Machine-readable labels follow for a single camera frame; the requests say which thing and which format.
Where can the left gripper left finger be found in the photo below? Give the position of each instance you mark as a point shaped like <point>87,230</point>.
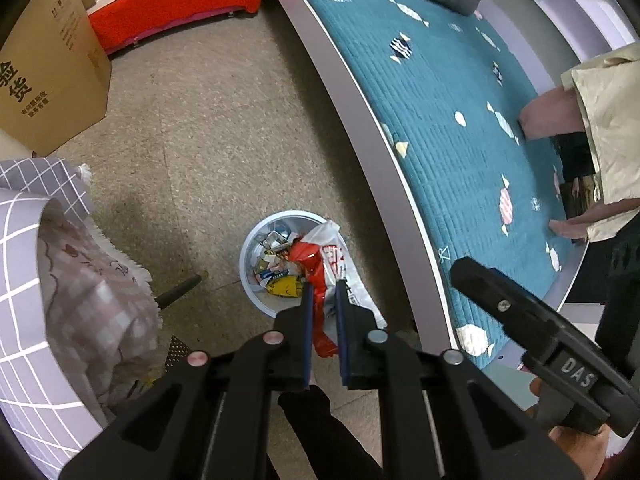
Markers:
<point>207,418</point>

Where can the yellow paper bag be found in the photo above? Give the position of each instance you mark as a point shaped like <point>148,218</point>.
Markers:
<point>288,286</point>

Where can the beige hanging shirt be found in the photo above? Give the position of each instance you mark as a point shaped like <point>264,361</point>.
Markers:
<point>607,90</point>

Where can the purple checkered tablecloth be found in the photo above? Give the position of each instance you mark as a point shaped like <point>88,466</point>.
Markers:
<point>41,410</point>

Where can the light blue plastic bucket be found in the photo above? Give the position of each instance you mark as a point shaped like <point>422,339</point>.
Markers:
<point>264,254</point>

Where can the teal bunk bed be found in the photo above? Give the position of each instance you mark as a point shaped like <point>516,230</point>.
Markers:
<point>450,135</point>

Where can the large cardboard box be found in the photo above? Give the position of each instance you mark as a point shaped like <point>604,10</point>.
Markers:
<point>55,75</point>

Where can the red white plastic bag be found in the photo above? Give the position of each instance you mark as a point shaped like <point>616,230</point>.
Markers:
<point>324,256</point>

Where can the person's right hand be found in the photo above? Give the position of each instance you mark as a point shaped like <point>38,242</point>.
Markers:
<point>587,450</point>

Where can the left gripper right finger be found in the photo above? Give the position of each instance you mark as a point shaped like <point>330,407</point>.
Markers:
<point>441,417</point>

